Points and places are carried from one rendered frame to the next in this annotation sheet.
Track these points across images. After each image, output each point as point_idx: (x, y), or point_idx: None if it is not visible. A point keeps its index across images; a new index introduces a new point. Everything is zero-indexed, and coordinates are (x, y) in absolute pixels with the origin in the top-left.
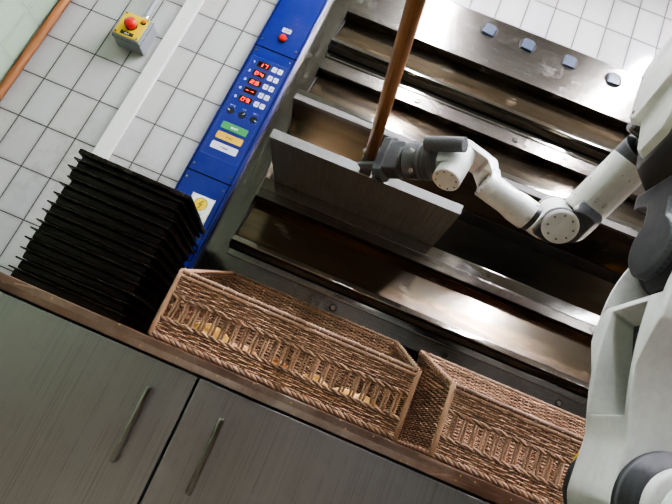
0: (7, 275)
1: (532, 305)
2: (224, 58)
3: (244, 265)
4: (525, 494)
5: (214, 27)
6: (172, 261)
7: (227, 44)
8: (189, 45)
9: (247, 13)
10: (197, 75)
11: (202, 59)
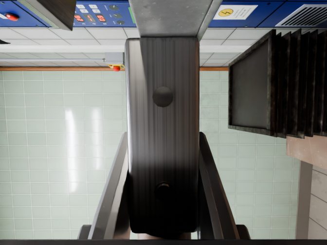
0: (322, 167)
1: None
2: (81, 29)
3: None
4: None
5: (68, 38)
6: (317, 76)
7: (69, 31)
8: (95, 42)
9: (32, 30)
10: (109, 35)
11: (96, 36)
